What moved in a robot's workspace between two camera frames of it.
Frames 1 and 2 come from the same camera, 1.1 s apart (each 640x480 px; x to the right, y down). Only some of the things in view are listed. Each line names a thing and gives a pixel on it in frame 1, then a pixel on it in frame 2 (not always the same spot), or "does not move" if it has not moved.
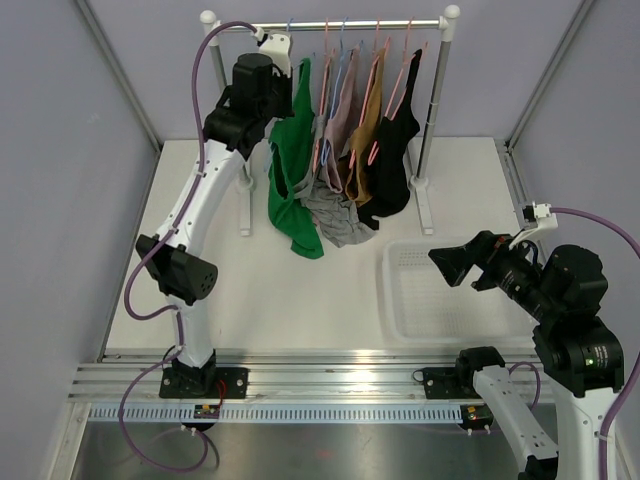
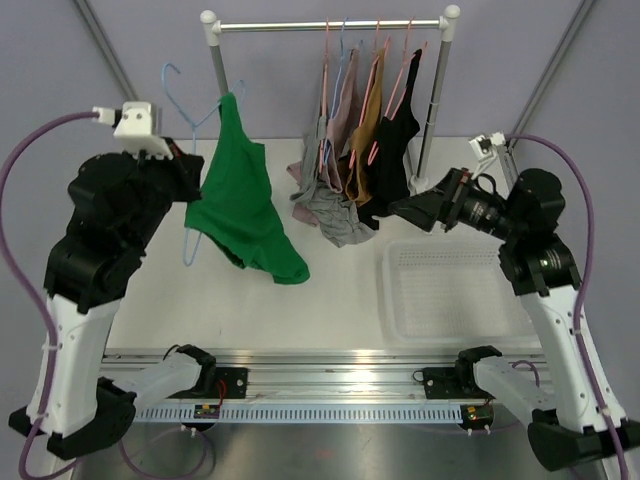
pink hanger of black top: [375, 150] does not move
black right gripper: [456, 262] to [445, 203]
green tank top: [293, 162] to [235, 204]
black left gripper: [286, 84] to [187, 167]
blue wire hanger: [268, 151] to [194, 123]
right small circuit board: [479, 415] does not move
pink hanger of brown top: [376, 146] does not move
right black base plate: [450, 383] does not move
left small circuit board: [206, 411] does not move
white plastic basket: [419, 306] does not move
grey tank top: [335, 214] does not move
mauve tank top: [338, 126] does not move
